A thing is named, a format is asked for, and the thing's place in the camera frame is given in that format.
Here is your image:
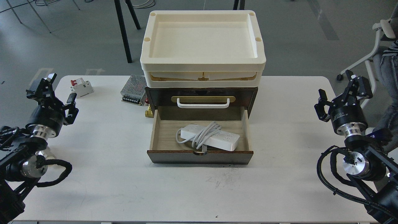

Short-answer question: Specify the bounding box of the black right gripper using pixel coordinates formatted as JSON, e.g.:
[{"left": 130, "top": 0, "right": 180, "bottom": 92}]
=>
[{"left": 314, "top": 70, "right": 373, "bottom": 135}]

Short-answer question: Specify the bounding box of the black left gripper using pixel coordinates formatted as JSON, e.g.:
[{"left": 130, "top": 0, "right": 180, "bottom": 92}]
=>
[{"left": 25, "top": 73, "right": 79, "bottom": 138}]

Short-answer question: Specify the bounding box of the white power strip with cable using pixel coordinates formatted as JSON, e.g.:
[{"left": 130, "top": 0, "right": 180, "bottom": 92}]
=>
[{"left": 175, "top": 121, "right": 240, "bottom": 152}]

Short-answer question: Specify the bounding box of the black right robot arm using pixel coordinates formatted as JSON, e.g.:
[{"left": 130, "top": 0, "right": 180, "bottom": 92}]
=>
[{"left": 314, "top": 70, "right": 398, "bottom": 224}]

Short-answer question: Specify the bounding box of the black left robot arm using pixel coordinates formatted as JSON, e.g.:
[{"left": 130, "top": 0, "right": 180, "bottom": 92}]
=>
[{"left": 0, "top": 73, "right": 79, "bottom": 224}]

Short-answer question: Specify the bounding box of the dark wooden cabinet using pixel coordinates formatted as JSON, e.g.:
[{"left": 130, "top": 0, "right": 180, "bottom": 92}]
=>
[{"left": 146, "top": 87, "right": 258, "bottom": 115}]

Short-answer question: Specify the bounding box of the white plastic pipe valve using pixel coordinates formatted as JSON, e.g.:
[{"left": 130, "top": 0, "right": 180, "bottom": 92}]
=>
[{"left": 35, "top": 149, "right": 56, "bottom": 164}]

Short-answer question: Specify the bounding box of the metal mesh power supply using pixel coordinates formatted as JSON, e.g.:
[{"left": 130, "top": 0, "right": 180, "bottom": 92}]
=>
[{"left": 120, "top": 75, "right": 148, "bottom": 106}]

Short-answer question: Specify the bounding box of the white office chair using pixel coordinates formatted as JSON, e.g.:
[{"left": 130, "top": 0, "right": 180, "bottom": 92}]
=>
[{"left": 336, "top": 17, "right": 397, "bottom": 94}]

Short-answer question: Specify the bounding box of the brass fitting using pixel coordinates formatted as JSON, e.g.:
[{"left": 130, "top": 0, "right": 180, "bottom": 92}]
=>
[{"left": 145, "top": 106, "right": 154, "bottom": 118}]

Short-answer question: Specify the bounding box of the open wooden drawer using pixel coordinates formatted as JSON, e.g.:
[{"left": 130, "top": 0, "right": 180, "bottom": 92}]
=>
[{"left": 147, "top": 106, "right": 254, "bottom": 165}]

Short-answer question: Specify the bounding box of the black stand legs left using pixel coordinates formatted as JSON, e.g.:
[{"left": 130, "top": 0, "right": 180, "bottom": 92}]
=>
[{"left": 114, "top": 0, "right": 141, "bottom": 63}]

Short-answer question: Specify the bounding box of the black stand leg right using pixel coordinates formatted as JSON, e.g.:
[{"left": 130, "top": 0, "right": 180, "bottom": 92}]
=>
[{"left": 233, "top": 0, "right": 245, "bottom": 10}]

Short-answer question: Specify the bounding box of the cream plastic tray top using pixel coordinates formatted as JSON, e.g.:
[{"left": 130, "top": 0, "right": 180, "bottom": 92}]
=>
[{"left": 140, "top": 10, "right": 266, "bottom": 88}]

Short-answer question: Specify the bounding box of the white circuit breaker red switch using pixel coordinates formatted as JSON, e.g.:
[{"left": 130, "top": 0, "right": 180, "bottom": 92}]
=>
[{"left": 71, "top": 78, "right": 94, "bottom": 97}]

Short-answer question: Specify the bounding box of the white drawer handle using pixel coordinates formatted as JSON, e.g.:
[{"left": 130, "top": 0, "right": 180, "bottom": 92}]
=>
[{"left": 177, "top": 98, "right": 230, "bottom": 109}]

